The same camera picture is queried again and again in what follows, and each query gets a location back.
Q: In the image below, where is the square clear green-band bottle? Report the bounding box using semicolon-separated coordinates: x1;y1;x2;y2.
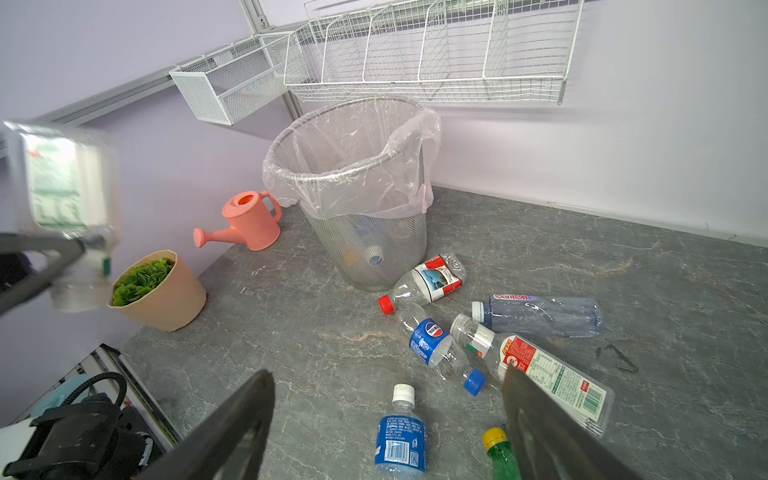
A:
1;121;120;313

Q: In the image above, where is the clear plastic bin liner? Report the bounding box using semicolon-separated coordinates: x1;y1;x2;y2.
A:
262;96;443;220

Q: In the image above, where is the white mesh wall basket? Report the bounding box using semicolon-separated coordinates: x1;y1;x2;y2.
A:
169;33;289;126

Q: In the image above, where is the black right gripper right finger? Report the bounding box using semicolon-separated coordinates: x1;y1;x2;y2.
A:
501;368;640;479

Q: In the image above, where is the potted green plant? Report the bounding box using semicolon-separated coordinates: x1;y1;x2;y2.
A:
108;250;207;332

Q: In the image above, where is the grey mesh waste bin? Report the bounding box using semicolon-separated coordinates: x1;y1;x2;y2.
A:
263;95;430;293

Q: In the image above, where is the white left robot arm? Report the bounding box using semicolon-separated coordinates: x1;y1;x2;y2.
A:
1;233;155;479

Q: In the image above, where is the white wire wall shelf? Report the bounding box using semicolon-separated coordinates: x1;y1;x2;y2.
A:
284;1;584;104

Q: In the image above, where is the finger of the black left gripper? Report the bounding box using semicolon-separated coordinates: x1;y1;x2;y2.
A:
1;233;86;315

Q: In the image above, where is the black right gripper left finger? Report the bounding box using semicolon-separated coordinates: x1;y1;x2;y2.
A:
138;369;276;479

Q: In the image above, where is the white cap blue bottle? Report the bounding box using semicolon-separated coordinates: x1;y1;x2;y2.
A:
374;384;427;479

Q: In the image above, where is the teal plastic shovel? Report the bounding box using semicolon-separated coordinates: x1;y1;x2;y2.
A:
26;374;89;418

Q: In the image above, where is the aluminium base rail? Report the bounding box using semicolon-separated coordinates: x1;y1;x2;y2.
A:
11;343;184;448

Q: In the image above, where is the green soda bottle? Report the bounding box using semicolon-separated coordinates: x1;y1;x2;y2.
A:
482;427;522;480

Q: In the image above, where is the pink plastic watering can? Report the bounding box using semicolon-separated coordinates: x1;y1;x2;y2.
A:
193;191;282;251

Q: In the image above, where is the pepsi blue label bottle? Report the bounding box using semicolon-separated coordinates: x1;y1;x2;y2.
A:
395;303;486;397

